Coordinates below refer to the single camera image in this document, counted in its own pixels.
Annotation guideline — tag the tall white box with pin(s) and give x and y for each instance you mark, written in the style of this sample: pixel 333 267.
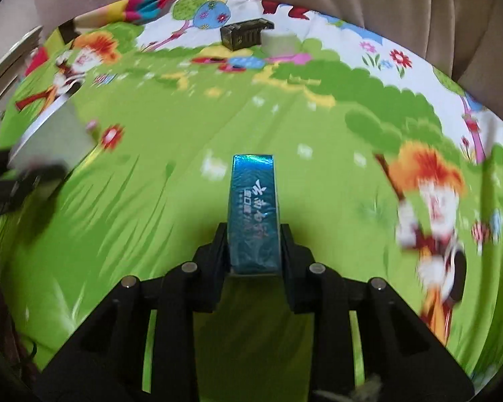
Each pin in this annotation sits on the tall white box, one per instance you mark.
pixel 57 137

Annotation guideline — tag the white translucent box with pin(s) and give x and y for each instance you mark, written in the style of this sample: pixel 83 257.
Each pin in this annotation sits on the white translucent box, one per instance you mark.
pixel 278 42

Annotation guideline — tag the black small box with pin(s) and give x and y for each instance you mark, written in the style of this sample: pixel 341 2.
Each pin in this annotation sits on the black small box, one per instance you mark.
pixel 244 34

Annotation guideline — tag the blue teal small box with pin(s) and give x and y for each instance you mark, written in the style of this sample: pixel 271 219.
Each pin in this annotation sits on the blue teal small box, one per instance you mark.
pixel 253 225

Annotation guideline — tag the ornate white mirror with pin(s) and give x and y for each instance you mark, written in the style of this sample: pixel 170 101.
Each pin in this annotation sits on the ornate white mirror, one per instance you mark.
pixel 13 63

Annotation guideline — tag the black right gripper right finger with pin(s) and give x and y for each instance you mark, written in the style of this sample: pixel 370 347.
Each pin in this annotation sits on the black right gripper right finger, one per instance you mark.
pixel 367 341

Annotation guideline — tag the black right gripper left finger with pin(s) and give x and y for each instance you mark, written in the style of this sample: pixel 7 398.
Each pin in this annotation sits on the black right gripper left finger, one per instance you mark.
pixel 138 343

